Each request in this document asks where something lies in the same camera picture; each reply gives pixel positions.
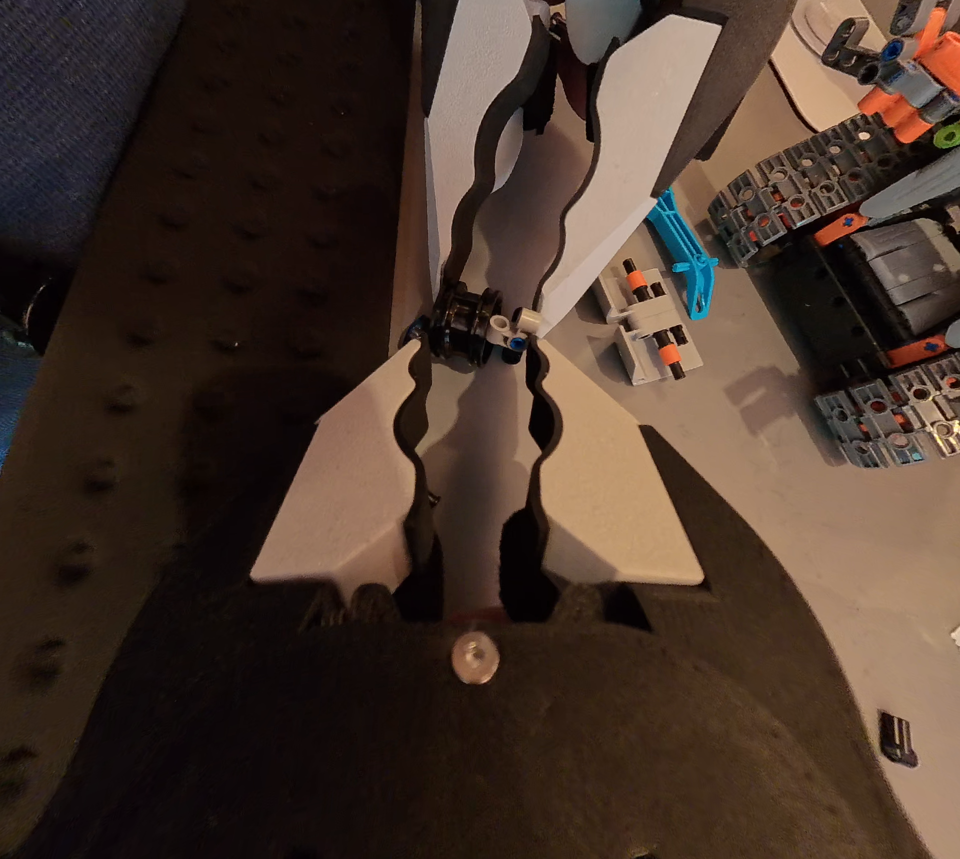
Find blue plastic tool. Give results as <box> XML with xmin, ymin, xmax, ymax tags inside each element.
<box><xmin>646</xmin><ymin>190</ymin><xmax>720</xmax><ymax>322</ymax></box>

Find tracked toy robot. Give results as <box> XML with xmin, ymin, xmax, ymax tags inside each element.
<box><xmin>708</xmin><ymin>0</ymin><xmax>960</xmax><ymax>470</ymax></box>

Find person's blue jeans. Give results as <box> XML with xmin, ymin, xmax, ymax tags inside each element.
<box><xmin>0</xmin><ymin>349</ymin><xmax>42</xmax><ymax>470</ymax></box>

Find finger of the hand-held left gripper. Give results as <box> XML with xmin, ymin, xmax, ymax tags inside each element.
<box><xmin>534</xmin><ymin>10</ymin><xmax>726</xmax><ymax>337</ymax></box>
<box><xmin>423</xmin><ymin>0</ymin><xmax>554</xmax><ymax>307</ymax></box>

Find white block with orange pins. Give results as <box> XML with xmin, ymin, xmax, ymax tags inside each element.
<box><xmin>596</xmin><ymin>259</ymin><xmax>705</xmax><ymax>386</ymax></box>

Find tiny black piece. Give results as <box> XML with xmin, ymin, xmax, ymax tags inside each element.
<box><xmin>877</xmin><ymin>711</ymin><xmax>920</xmax><ymax>769</ymax></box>

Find black perforated panel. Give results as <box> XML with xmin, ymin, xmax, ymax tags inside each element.
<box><xmin>0</xmin><ymin>0</ymin><xmax>421</xmax><ymax>830</ymax></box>

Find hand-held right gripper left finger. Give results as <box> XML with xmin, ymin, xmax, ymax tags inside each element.
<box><xmin>249</xmin><ymin>340</ymin><xmax>438</xmax><ymax>595</ymax></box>

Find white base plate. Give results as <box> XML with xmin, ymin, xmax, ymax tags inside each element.
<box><xmin>768</xmin><ymin>0</ymin><xmax>890</xmax><ymax>134</ymax></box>

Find black toy wheel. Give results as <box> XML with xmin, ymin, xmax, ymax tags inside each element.
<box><xmin>429</xmin><ymin>281</ymin><xmax>505</xmax><ymax>369</ymax></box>

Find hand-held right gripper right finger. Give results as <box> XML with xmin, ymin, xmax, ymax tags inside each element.
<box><xmin>525</xmin><ymin>338</ymin><xmax>706</xmax><ymax>588</ymax></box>

